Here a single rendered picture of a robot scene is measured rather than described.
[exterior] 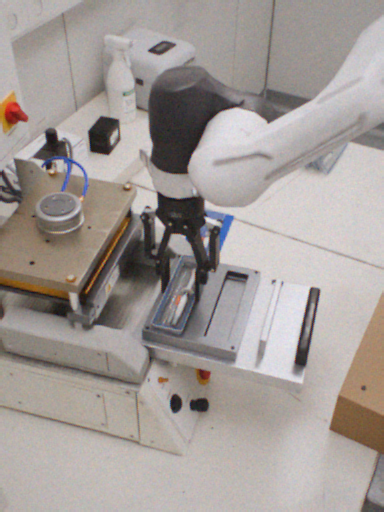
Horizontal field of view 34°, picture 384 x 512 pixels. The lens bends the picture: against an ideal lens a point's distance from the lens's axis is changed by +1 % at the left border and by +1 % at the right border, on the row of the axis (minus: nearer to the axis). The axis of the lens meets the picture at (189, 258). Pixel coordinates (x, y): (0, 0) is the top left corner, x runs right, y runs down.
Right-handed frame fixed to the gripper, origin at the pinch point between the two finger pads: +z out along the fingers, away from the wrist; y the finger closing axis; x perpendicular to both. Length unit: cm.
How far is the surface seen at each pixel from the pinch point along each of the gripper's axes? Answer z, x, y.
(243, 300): 3.6, 1.4, 10.9
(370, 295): 28, 34, 35
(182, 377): 19.1, -6.8, 1.9
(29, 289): -0.9, -10.6, -23.8
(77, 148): 17, 56, -47
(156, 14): 13, 136, -52
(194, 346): 4.6, -10.3, 5.3
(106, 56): 9, 94, -53
